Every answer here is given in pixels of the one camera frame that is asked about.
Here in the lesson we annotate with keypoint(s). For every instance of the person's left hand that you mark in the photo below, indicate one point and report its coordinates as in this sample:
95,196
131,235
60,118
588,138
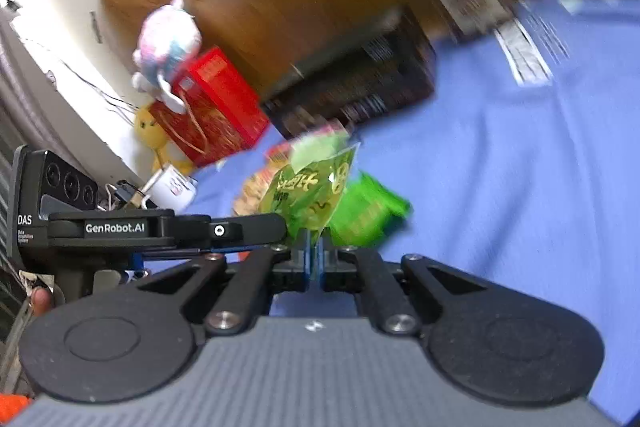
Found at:
41,301

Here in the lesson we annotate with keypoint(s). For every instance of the pink plush toy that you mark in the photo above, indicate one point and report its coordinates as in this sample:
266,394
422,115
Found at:
167,39

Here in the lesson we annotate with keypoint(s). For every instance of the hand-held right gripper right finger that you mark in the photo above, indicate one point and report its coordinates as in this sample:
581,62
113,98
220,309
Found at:
325,259

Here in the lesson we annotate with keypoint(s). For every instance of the translucent green snack packet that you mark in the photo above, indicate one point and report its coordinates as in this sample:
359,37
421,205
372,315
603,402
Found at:
305,194

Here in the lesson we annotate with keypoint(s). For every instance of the orange cloth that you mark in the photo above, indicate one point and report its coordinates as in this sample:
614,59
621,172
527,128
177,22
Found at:
12,403

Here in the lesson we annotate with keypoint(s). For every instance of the black printed box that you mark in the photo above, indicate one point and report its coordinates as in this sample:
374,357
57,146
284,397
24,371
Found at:
360,72

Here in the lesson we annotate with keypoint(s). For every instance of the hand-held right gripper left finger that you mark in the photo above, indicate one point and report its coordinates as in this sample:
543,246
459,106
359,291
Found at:
303,259

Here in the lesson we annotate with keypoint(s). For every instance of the white mug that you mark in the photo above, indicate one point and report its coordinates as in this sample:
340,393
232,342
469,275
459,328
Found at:
172,187

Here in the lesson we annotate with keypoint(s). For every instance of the black tape strip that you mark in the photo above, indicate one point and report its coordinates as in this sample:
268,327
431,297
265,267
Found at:
96,27

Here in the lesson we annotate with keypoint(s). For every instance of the bright green snack packet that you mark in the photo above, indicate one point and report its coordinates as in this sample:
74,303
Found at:
370,212

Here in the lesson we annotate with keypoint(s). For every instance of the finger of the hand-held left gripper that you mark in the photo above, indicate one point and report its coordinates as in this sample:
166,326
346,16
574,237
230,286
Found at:
250,227

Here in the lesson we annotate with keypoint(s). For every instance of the blue printed blanket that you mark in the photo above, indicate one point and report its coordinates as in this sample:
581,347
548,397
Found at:
500,157

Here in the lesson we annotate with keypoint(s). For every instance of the yellow plush toy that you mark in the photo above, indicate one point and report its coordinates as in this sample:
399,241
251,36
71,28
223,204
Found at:
152,129

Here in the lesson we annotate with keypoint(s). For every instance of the beige snack packet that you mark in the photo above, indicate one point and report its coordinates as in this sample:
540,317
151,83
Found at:
252,192

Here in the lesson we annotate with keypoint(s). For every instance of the red gift box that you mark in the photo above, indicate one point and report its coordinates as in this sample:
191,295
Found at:
220,107

